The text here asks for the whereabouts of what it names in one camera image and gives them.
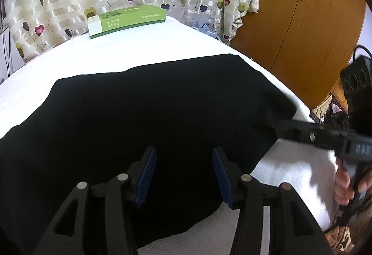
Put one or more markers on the green cardboard box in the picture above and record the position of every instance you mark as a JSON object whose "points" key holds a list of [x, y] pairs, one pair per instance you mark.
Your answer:
{"points": [[125, 21]]}

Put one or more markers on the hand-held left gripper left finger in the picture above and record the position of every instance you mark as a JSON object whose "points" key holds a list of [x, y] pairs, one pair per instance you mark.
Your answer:
{"points": [[146, 178]]}

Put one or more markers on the dark cloth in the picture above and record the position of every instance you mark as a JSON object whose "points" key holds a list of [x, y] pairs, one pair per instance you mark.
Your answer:
{"points": [[337, 118]]}

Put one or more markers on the person's right hand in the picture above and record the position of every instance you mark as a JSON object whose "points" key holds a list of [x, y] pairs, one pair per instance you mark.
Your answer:
{"points": [[343, 184]]}

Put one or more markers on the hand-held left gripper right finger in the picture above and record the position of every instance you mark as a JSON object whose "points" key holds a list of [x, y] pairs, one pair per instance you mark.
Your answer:
{"points": [[222, 181]]}

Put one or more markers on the clear plastic bag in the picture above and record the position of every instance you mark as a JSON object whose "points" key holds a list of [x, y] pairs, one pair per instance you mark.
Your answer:
{"points": [[200, 24]]}

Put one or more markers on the black binder clip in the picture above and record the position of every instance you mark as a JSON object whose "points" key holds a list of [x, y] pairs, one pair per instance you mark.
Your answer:
{"points": [[316, 114]]}

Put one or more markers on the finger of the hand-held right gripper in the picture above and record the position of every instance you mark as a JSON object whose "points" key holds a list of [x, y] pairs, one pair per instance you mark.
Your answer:
{"points": [[308, 131]]}

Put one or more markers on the wooden wardrobe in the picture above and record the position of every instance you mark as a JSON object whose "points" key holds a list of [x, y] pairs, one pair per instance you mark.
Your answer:
{"points": [[305, 40]]}

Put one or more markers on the brown patterned cloth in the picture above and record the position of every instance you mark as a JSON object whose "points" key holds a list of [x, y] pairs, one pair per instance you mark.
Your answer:
{"points": [[343, 239]]}

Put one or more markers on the black pants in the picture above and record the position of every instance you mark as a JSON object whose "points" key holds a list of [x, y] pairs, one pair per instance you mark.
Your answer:
{"points": [[145, 112]]}

